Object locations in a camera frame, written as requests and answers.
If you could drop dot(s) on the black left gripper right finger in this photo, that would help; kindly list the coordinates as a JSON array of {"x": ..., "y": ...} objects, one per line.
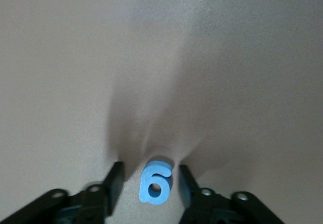
[{"x": 189, "y": 191}]

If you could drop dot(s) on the light blue foam letter g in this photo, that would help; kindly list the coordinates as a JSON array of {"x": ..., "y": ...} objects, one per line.
[{"x": 146, "y": 181}]

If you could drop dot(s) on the brown table cover sheet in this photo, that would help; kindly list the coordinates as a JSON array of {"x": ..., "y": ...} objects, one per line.
[{"x": 75, "y": 57}]

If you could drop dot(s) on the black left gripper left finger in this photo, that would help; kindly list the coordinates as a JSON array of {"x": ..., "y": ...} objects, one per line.
[{"x": 111, "y": 191}]

